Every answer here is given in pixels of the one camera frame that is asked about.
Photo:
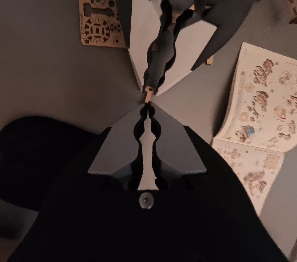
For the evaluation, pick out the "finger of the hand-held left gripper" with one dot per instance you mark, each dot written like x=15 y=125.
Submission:
x=139 y=34
x=195 y=46

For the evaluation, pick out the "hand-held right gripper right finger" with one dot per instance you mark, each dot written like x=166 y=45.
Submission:
x=178 y=150

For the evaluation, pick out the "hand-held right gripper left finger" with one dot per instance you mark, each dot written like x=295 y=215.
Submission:
x=116 y=150

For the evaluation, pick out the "small wooden model part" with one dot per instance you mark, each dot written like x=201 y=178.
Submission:
x=149 y=94

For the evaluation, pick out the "laser-cut wooden parts sheet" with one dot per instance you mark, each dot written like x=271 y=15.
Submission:
x=97 y=11

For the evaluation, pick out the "model instruction booklet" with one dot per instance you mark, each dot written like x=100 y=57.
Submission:
x=255 y=116

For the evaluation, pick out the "wooden stick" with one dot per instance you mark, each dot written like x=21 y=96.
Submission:
x=210 y=60

